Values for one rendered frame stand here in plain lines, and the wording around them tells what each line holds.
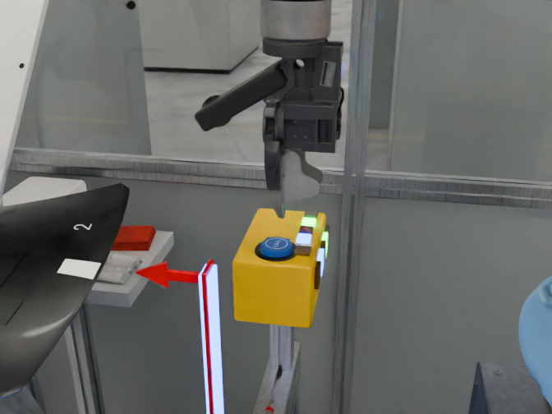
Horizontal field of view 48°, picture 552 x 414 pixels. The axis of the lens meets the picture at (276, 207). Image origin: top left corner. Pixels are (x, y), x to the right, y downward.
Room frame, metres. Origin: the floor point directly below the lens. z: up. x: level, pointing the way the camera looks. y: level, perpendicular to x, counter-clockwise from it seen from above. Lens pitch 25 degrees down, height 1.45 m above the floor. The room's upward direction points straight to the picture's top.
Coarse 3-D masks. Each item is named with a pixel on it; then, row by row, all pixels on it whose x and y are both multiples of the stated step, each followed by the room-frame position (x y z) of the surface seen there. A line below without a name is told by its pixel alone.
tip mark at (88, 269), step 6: (66, 264) 0.44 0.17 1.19; (72, 264) 0.44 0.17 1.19; (78, 264) 0.44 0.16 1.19; (84, 264) 0.44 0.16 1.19; (90, 264) 0.44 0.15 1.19; (96, 264) 0.44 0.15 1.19; (60, 270) 0.44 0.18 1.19; (66, 270) 0.44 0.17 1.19; (72, 270) 0.44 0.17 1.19; (78, 270) 0.44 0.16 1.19; (84, 270) 0.44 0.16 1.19; (90, 270) 0.44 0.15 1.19; (96, 270) 0.44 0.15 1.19; (84, 276) 0.43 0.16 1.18; (90, 276) 0.43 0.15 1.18
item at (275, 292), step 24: (264, 216) 0.78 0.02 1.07; (288, 216) 0.78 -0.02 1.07; (312, 240) 0.71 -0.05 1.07; (240, 264) 0.65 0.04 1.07; (264, 264) 0.65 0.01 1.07; (288, 264) 0.64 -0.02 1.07; (312, 264) 0.65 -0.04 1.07; (240, 288) 0.65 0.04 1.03; (264, 288) 0.65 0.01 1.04; (288, 288) 0.64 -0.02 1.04; (312, 288) 0.64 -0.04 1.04; (240, 312) 0.65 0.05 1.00; (264, 312) 0.65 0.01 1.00; (288, 312) 0.64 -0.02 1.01; (312, 312) 0.65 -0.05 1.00
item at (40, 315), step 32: (96, 192) 0.54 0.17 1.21; (128, 192) 0.53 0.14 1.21; (0, 224) 0.50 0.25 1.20; (32, 224) 0.50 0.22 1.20; (64, 224) 0.50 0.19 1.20; (0, 256) 0.45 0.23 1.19; (32, 256) 0.45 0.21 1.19; (64, 256) 0.45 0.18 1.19; (96, 256) 0.45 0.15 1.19; (0, 288) 0.42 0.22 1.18; (32, 288) 0.42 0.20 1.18; (64, 288) 0.42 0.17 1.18; (0, 320) 0.39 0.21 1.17; (32, 320) 0.39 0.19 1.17; (64, 320) 0.39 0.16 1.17; (0, 352) 0.37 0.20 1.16; (32, 352) 0.37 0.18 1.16; (0, 384) 0.35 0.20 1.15
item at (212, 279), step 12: (216, 276) 0.44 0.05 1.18; (216, 288) 0.44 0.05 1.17; (216, 300) 0.44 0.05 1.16; (216, 312) 0.44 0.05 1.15; (216, 324) 0.43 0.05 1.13; (216, 336) 0.43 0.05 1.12; (216, 348) 0.43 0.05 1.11; (216, 360) 0.43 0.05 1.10; (216, 372) 0.43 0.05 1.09; (216, 384) 0.43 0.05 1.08; (216, 396) 0.42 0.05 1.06; (216, 408) 0.42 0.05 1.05
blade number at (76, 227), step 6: (72, 222) 0.50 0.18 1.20; (78, 222) 0.50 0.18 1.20; (84, 222) 0.50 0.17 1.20; (90, 222) 0.49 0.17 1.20; (96, 222) 0.49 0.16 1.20; (72, 228) 0.49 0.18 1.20; (78, 228) 0.49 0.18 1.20; (84, 228) 0.49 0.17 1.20; (90, 228) 0.49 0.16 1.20; (84, 234) 0.48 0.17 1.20; (90, 234) 0.48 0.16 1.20
